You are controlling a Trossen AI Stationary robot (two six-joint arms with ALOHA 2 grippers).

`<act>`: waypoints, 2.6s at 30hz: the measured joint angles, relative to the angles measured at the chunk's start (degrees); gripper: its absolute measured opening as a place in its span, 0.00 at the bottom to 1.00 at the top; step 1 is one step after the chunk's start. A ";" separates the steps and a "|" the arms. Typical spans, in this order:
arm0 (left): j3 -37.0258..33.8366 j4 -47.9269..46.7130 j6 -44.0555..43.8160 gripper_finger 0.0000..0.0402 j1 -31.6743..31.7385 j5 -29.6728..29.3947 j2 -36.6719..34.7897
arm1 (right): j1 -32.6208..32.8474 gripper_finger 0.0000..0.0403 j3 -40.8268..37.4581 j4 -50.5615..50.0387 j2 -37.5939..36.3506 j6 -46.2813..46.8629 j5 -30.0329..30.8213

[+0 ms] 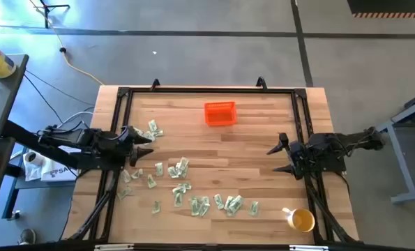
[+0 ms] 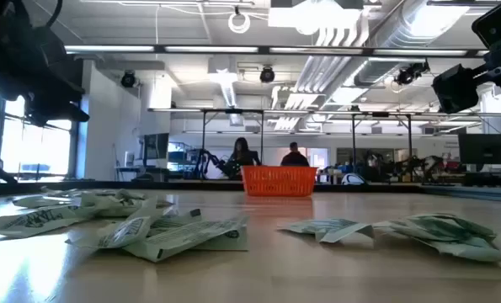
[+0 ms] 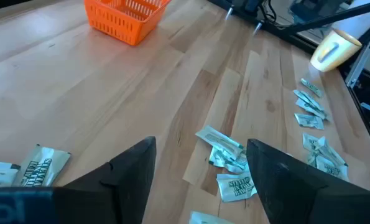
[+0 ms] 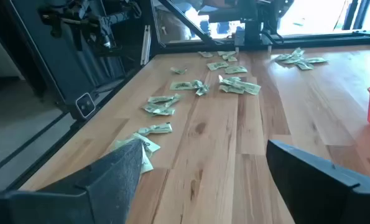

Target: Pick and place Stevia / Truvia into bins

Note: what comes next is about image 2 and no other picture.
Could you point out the black computer monitor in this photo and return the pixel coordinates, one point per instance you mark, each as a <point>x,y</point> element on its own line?
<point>483,148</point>
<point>156,146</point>

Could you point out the black background robot arm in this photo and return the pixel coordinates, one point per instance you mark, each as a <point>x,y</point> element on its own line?
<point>201,162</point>
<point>418,164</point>

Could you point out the black background rig frame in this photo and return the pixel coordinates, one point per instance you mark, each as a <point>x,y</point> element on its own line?
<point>353,143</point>
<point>204,139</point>

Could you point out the overhead led light bar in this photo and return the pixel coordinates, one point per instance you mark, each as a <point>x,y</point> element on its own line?
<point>212,49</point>

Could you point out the white hanging light fixture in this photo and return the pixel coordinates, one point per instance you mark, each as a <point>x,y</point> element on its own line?
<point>224,78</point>

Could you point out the white ceiling light panel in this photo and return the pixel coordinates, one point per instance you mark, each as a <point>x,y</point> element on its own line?
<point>317,17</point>

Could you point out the person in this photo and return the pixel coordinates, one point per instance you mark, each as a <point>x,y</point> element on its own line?
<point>294,159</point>
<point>242,157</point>

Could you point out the black aluminium table frame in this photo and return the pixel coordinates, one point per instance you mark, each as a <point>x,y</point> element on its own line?
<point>107,185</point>

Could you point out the orange plastic basket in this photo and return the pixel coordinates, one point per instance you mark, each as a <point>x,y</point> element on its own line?
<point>275,181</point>

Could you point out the silver ventilation duct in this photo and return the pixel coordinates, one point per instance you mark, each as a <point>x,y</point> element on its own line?
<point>401,38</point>

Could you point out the large window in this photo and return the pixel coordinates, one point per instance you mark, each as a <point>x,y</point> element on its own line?
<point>35,147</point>

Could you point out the black ceiling camera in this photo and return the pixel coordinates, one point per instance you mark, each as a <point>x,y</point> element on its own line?
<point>408,75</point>

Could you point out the black ceiling spotlight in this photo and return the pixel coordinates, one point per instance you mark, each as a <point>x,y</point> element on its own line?
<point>267,75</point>
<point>128,79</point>

